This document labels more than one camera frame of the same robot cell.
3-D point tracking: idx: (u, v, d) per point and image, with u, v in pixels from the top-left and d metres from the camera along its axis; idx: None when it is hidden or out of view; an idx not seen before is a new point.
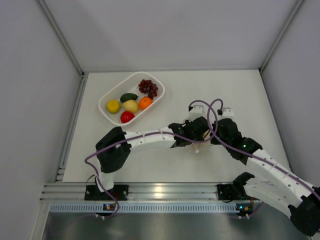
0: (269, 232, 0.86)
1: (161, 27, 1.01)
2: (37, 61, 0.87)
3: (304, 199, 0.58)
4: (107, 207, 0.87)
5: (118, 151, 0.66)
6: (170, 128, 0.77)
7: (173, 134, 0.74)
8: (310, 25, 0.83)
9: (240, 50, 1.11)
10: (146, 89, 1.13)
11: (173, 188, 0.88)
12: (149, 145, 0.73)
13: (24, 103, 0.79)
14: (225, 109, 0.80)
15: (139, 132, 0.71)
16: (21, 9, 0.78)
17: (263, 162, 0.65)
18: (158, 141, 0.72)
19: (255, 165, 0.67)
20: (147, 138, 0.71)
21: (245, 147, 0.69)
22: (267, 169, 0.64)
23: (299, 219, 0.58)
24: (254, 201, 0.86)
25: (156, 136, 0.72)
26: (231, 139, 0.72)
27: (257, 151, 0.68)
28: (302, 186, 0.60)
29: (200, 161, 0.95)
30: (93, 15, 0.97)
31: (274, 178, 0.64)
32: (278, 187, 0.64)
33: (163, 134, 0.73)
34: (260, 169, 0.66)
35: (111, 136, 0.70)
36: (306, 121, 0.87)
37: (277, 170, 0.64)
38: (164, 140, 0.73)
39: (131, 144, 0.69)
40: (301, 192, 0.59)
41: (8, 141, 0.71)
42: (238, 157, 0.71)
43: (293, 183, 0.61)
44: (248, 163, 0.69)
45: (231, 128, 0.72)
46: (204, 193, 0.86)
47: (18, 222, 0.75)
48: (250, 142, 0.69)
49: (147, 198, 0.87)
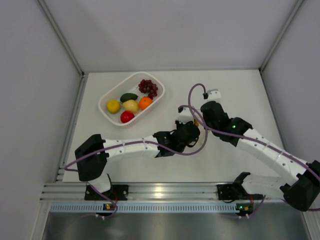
0: (270, 231, 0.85)
1: (161, 27, 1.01)
2: (37, 60, 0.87)
3: (299, 178, 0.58)
4: (107, 207, 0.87)
5: (95, 161, 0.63)
6: (155, 137, 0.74)
7: (157, 144, 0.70)
8: (310, 25, 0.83)
9: (240, 50, 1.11)
10: (146, 89, 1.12)
11: (173, 187, 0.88)
12: (131, 154, 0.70)
13: (24, 103, 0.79)
14: (212, 92, 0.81)
15: (119, 141, 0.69)
16: (21, 8, 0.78)
17: (256, 142, 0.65)
18: (139, 150, 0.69)
19: (247, 146, 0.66)
20: (127, 147, 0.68)
21: (234, 127, 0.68)
22: (259, 149, 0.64)
23: (294, 196, 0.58)
24: (254, 201, 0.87)
25: (138, 145, 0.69)
26: (218, 121, 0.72)
27: (247, 131, 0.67)
28: (296, 164, 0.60)
29: (200, 160, 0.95)
30: (94, 14, 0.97)
31: (268, 158, 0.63)
32: (273, 166, 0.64)
33: (146, 143, 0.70)
34: (252, 150, 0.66)
35: (90, 144, 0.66)
36: (307, 120, 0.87)
37: (271, 149, 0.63)
38: (147, 150, 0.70)
39: (109, 153, 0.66)
40: (296, 170, 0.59)
41: (8, 141, 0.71)
42: (227, 139, 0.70)
43: (288, 161, 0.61)
44: (239, 145, 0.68)
45: (217, 111, 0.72)
46: (204, 193, 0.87)
47: (18, 222, 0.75)
48: (238, 122, 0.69)
49: (147, 197, 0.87)
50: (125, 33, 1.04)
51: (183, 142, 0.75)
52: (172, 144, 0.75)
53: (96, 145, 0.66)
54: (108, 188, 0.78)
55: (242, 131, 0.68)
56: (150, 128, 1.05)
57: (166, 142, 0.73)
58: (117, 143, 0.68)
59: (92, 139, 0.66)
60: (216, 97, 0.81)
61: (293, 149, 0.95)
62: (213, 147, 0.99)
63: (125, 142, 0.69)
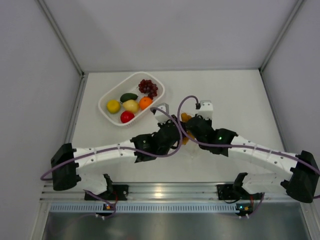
0: (270, 232, 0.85)
1: (161, 26, 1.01)
2: (37, 60, 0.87)
3: (294, 172, 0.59)
4: (107, 207, 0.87)
5: (64, 173, 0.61)
6: (133, 142, 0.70)
7: (133, 150, 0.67)
8: (310, 25, 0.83)
9: (240, 50, 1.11)
10: (146, 89, 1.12)
11: (172, 188, 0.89)
12: (105, 162, 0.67)
13: (24, 103, 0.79)
14: (204, 103, 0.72)
15: (91, 149, 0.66)
16: (21, 8, 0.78)
17: (244, 147, 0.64)
18: (114, 157, 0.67)
19: (237, 153, 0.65)
20: (99, 155, 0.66)
21: (221, 139, 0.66)
22: (249, 154, 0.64)
23: (295, 191, 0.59)
24: (253, 201, 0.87)
25: (112, 152, 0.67)
26: (205, 136, 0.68)
27: (233, 139, 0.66)
28: (287, 159, 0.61)
29: (200, 160, 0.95)
30: (93, 14, 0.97)
31: (260, 159, 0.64)
32: (266, 166, 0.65)
33: (122, 150, 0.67)
34: (243, 155, 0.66)
35: (60, 154, 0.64)
36: (306, 120, 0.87)
37: (259, 151, 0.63)
38: (122, 156, 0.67)
39: (78, 164, 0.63)
40: (288, 165, 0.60)
41: (8, 140, 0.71)
42: (218, 151, 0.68)
43: (279, 158, 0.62)
44: (230, 154, 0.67)
45: (200, 125, 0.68)
46: (205, 193, 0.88)
47: (18, 222, 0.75)
48: (224, 133, 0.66)
49: (147, 197, 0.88)
50: (125, 33, 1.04)
51: (163, 145, 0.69)
52: (152, 147, 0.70)
53: (68, 155, 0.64)
54: (103, 191, 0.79)
55: (229, 141, 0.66)
56: (150, 128, 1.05)
57: (143, 147, 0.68)
58: (88, 151, 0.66)
59: (64, 150, 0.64)
60: (210, 109, 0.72)
61: (293, 149, 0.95)
62: None
63: (98, 149, 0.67)
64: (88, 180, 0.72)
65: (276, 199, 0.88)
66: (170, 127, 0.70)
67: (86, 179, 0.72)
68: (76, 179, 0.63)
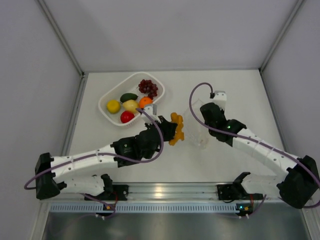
0: (270, 232, 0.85)
1: (161, 26, 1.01)
2: (36, 60, 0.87)
3: (290, 172, 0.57)
4: (107, 207, 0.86)
5: (41, 183, 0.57)
6: (113, 147, 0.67)
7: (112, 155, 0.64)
8: (310, 24, 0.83)
9: (240, 50, 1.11)
10: (146, 89, 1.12)
11: (173, 188, 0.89)
12: (83, 170, 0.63)
13: (24, 103, 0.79)
14: (218, 93, 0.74)
15: (69, 157, 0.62)
16: (21, 9, 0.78)
17: (248, 139, 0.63)
18: (93, 164, 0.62)
19: (241, 144, 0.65)
20: (76, 163, 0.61)
21: (229, 128, 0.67)
22: (252, 146, 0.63)
23: (287, 192, 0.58)
24: (253, 201, 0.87)
25: (91, 159, 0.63)
26: (215, 122, 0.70)
27: (241, 130, 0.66)
28: (287, 159, 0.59)
29: (200, 160, 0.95)
30: (93, 15, 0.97)
31: (260, 154, 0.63)
32: (265, 162, 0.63)
33: (101, 156, 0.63)
34: (245, 147, 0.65)
35: (38, 165, 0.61)
36: (306, 120, 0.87)
37: (262, 146, 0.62)
38: (102, 163, 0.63)
39: (55, 173, 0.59)
40: (286, 164, 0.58)
41: (8, 141, 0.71)
42: (223, 139, 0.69)
43: (279, 156, 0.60)
44: (234, 144, 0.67)
45: (214, 111, 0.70)
46: (205, 193, 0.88)
47: (17, 223, 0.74)
48: (234, 123, 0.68)
49: (147, 197, 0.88)
50: (125, 33, 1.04)
51: (145, 148, 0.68)
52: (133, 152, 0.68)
53: (46, 165, 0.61)
54: (101, 192, 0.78)
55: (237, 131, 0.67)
56: None
57: (124, 152, 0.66)
58: (65, 160, 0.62)
59: (41, 160, 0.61)
60: (221, 100, 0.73)
61: (293, 149, 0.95)
62: (213, 147, 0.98)
63: (76, 157, 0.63)
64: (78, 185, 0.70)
65: (276, 199, 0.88)
66: (150, 130, 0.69)
67: (75, 184, 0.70)
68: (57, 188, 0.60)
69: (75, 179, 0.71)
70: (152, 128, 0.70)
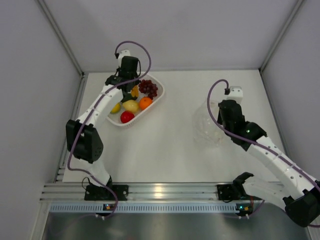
0: (270, 232, 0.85)
1: (161, 27, 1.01)
2: (37, 60, 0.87)
3: (305, 194, 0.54)
4: (107, 207, 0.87)
5: (87, 137, 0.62)
6: (108, 82, 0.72)
7: (115, 87, 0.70)
8: (310, 24, 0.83)
9: (240, 50, 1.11)
10: (146, 89, 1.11)
11: (173, 188, 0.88)
12: (105, 111, 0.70)
13: (24, 103, 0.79)
14: (234, 89, 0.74)
15: (89, 109, 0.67)
16: (21, 9, 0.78)
17: (267, 150, 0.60)
18: (108, 102, 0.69)
19: (258, 153, 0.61)
20: (99, 108, 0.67)
21: (248, 132, 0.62)
22: (270, 158, 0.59)
23: (295, 210, 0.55)
24: (254, 201, 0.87)
25: (104, 100, 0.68)
26: (234, 123, 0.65)
27: (260, 138, 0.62)
28: (305, 179, 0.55)
29: (201, 160, 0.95)
30: (93, 15, 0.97)
31: (276, 168, 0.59)
32: (279, 177, 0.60)
33: (108, 93, 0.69)
34: (262, 157, 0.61)
35: (69, 132, 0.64)
36: (306, 121, 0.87)
37: (281, 160, 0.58)
38: (113, 97, 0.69)
39: (91, 123, 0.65)
40: (302, 185, 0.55)
41: (8, 141, 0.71)
42: (239, 143, 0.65)
43: (297, 175, 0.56)
44: (249, 150, 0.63)
45: (235, 111, 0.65)
46: (205, 193, 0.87)
47: (18, 222, 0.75)
48: (254, 127, 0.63)
49: (147, 198, 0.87)
50: (125, 33, 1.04)
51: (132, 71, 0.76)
52: (125, 78, 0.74)
53: (76, 128, 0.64)
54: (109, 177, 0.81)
55: (256, 137, 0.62)
56: (150, 128, 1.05)
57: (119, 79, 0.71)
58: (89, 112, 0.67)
59: (69, 127, 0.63)
60: (238, 96, 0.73)
61: (293, 149, 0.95)
62: (213, 148, 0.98)
63: (93, 105, 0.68)
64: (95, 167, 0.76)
65: None
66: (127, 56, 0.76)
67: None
68: (99, 137, 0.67)
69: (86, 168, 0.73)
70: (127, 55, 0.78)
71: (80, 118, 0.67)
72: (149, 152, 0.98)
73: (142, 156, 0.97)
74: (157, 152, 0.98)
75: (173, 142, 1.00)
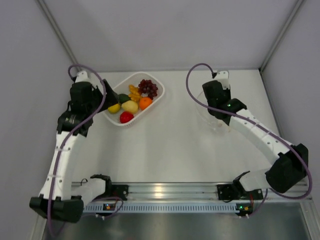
0: (269, 232, 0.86)
1: (161, 26, 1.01)
2: (36, 60, 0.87)
3: (281, 156, 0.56)
4: (107, 207, 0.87)
5: (60, 210, 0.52)
6: (61, 128, 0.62)
7: (70, 134, 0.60)
8: (309, 24, 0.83)
9: (240, 50, 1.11)
10: (146, 89, 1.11)
11: (173, 188, 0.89)
12: (69, 168, 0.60)
13: (24, 103, 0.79)
14: (219, 72, 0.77)
15: (50, 177, 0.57)
16: (21, 9, 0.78)
17: (246, 120, 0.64)
18: (69, 157, 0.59)
19: (238, 124, 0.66)
20: (60, 170, 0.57)
21: (229, 107, 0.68)
22: (248, 128, 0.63)
23: (274, 177, 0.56)
24: (254, 201, 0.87)
25: (62, 158, 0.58)
26: (216, 100, 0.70)
27: (240, 110, 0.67)
28: (281, 144, 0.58)
29: (201, 160, 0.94)
30: (93, 15, 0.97)
31: (255, 136, 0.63)
32: (259, 145, 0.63)
33: (64, 146, 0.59)
34: (243, 128, 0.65)
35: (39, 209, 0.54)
36: (306, 121, 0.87)
37: (258, 128, 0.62)
38: (72, 149, 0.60)
39: (59, 193, 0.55)
40: (279, 149, 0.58)
41: (8, 141, 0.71)
42: (221, 117, 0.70)
43: (273, 141, 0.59)
44: (231, 123, 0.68)
45: (216, 88, 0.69)
46: (204, 193, 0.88)
47: (18, 222, 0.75)
48: (234, 102, 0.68)
49: (147, 198, 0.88)
50: (125, 33, 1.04)
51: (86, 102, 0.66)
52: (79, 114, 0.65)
53: (44, 204, 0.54)
54: (105, 182, 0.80)
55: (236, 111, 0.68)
56: (150, 127, 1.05)
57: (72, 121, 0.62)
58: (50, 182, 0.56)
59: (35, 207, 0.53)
60: (223, 77, 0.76)
61: None
62: (213, 147, 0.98)
63: (52, 171, 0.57)
64: (85, 192, 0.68)
65: (276, 199, 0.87)
66: (75, 88, 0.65)
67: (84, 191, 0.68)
68: (74, 199, 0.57)
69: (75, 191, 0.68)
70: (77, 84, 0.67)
71: (42, 191, 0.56)
72: (149, 152, 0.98)
73: (142, 156, 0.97)
74: (157, 151, 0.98)
75: (172, 142, 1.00)
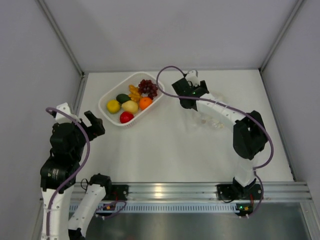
0: (269, 232, 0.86)
1: (161, 26, 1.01)
2: (36, 60, 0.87)
3: (237, 122, 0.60)
4: (107, 207, 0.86)
5: None
6: (45, 185, 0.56)
7: (56, 193, 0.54)
8: (309, 25, 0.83)
9: (240, 50, 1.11)
10: (146, 89, 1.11)
11: (172, 187, 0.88)
12: (63, 222, 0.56)
13: (24, 103, 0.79)
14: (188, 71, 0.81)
15: (44, 235, 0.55)
16: (21, 9, 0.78)
17: (208, 101, 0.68)
18: (60, 216, 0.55)
19: (203, 107, 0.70)
20: (53, 230, 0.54)
21: (194, 94, 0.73)
22: (210, 107, 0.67)
23: (237, 143, 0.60)
24: (254, 201, 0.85)
25: (53, 218, 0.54)
26: (183, 91, 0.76)
27: (204, 95, 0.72)
28: (238, 113, 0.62)
29: (200, 160, 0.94)
30: (93, 15, 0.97)
31: (216, 113, 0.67)
32: (222, 121, 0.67)
33: (52, 206, 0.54)
34: (207, 109, 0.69)
35: None
36: (305, 121, 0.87)
37: (219, 105, 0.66)
38: (61, 207, 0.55)
39: None
40: (235, 117, 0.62)
41: (9, 141, 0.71)
42: (189, 105, 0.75)
43: (231, 112, 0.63)
44: (198, 107, 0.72)
45: (181, 82, 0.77)
46: (205, 193, 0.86)
47: (18, 223, 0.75)
48: (198, 89, 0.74)
49: (147, 198, 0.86)
50: (125, 33, 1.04)
51: (70, 149, 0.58)
52: (64, 164, 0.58)
53: None
54: (104, 191, 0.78)
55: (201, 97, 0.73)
56: (150, 127, 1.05)
57: (56, 177, 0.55)
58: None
59: None
60: (193, 74, 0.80)
61: (292, 149, 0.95)
62: (213, 147, 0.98)
63: (45, 230, 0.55)
64: (86, 216, 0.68)
65: (276, 199, 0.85)
66: (55, 136, 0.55)
67: (83, 216, 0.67)
68: None
69: (76, 214, 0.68)
70: (56, 129, 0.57)
71: None
72: (148, 152, 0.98)
73: (142, 156, 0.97)
74: (157, 151, 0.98)
75: (171, 142, 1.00)
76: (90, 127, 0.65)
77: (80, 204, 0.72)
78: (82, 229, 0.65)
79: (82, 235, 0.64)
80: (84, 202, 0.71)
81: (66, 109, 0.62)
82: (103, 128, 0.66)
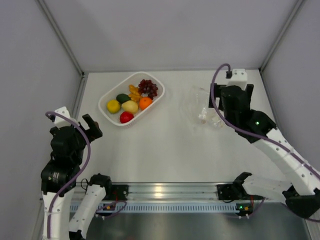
0: (270, 232, 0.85)
1: (161, 26, 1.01)
2: (36, 59, 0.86)
3: (316, 193, 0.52)
4: (107, 207, 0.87)
5: None
6: (45, 188, 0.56)
7: (57, 196, 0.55)
8: (309, 24, 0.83)
9: (241, 50, 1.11)
10: (146, 89, 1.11)
11: (172, 187, 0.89)
12: (64, 225, 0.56)
13: (24, 103, 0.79)
14: (237, 71, 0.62)
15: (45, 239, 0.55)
16: (21, 9, 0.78)
17: (278, 146, 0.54)
18: (60, 218, 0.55)
19: (267, 148, 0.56)
20: (54, 233, 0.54)
21: (257, 125, 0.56)
22: (281, 155, 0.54)
23: (297, 203, 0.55)
24: (254, 201, 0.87)
25: (54, 221, 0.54)
26: (239, 113, 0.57)
27: (270, 131, 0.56)
28: (314, 177, 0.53)
29: (200, 160, 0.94)
30: (93, 15, 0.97)
31: (285, 164, 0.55)
32: (286, 173, 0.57)
33: (53, 209, 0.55)
34: (272, 153, 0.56)
35: None
36: (306, 120, 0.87)
37: (293, 157, 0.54)
38: (61, 209, 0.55)
39: None
40: (313, 184, 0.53)
41: (8, 140, 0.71)
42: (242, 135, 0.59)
43: (308, 173, 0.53)
44: (256, 143, 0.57)
45: (241, 98, 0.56)
46: (205, 193, 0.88)
47: (18, 223, 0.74)
48: (262, 118, 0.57)
49: (147, 198, 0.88)
50: (125, 33, 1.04)
51: (71, 152, 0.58)
52: (64, 167, 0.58)
53: None
54: (105, 192, 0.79)
55: (264, 130, 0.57)
56: (150, 127, 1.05)
57: (57, 180, 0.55)
58: None
59: None
60: (243, 79, 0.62)
61: None
62: (214, 147, 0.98)
63: (46, 233, 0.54)
64: (86, 218, 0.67)
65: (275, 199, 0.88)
66: (56, 138, 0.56)
67: (84, 218, 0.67)
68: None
69: (76, 216, 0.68)
70: (57, 133, 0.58)
71: None
72: (148, 152, 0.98)
73: (142, 156, 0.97)
74: (157, 151, 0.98)
75: (172, 142, 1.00)
76: (88, 130, 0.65)
77: (80, 204, 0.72)
78: (83, 230, 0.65)
79: (82, 237, 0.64)
80: (84, 203, 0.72)
81: (65, 113, 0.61)
82: (100, 130, 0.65)
